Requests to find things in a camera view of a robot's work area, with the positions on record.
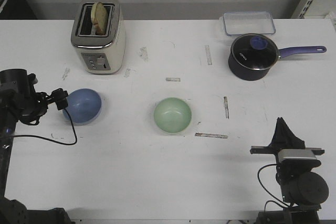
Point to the green bowl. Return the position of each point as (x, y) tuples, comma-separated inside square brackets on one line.
[(172, 115)]

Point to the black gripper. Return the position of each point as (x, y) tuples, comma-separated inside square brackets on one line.
[(291, 142), (41, 99)]

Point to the blue bowl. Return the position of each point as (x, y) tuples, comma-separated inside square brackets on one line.
[(84, 106)]

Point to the glass lid with blue knob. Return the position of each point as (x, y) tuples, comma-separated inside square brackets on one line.
[(255, 51)]

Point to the dark blue saucepan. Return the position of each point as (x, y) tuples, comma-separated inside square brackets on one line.
[(253, 75)]

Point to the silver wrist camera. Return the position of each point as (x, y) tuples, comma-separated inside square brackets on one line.
[(295, 154)]

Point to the slice of toasted bread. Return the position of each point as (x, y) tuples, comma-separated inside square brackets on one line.
[(99, 18)]

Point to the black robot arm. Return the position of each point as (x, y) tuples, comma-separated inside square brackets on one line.
[(21, 103), (302, 190)]

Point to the cream and chrome toaster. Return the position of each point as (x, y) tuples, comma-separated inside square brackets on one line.
[(99, 54)]

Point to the clear plastic food container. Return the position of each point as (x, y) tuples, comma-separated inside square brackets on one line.
[(239, 23)]

